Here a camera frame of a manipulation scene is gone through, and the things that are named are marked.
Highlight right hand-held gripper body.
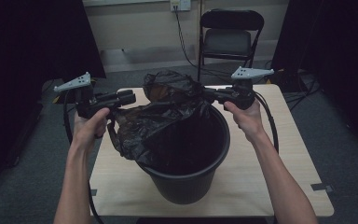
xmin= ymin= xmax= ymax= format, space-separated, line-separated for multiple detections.
xmin=229 ymin=65 xmax=275 ymax=111

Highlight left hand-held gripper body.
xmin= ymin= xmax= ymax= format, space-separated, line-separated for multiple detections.
xmin=53 ymin=72 xmax=112 ymax=119

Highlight black plastic garbage bag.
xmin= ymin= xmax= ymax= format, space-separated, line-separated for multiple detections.
xmin=106 ymin=69 xmax=214 ymax=166

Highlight grey plastic trash bin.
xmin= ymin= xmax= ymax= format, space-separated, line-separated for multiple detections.
xmin=135 ymin=104 xmax=232 ymax=205

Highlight person's right hand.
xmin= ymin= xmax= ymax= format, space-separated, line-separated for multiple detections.
xmin=223 ymin=99 xmax=268 ymax=143

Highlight person's left hand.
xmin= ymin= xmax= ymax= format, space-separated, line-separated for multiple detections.
xmin=70 ymin=106 xmax=112 ymax=152

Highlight black folding chair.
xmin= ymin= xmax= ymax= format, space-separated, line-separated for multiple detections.
xmin=198 ymin=8 xmax=266 ymax=86

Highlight black curtain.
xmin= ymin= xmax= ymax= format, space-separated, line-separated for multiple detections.
xmin=0 ymin=0 xmax=107 ymax=195
xmin=270 ymin=0 xmax=358 ymax=148

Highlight left hand-held gripper cable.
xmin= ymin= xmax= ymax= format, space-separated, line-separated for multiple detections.
xmin=62 ymin=91 xmax=105 ymax=224

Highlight hand-held gripper cable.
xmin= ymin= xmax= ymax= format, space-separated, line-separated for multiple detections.
xmin=254 ymin=91 xmax=281 ymax=156
xmin=62 ymin=91 xmax=105 ymax=224

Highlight right hand-held gripper cable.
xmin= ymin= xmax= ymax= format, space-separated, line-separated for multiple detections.
xmin=254 ymin=91 xmax=281 ymax=156

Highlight black floor cables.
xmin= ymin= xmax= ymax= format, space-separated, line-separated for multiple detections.
xmin=255 ymin=59 xmax=324 ymax=111

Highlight black wall outlet cable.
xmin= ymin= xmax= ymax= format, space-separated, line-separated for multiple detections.
xmin=172 ymin=5 xmax=234 ymax=82

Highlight white wall outlet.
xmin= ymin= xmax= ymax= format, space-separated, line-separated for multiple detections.
xmin=170 ymin=0 xmax=192 ymax=13

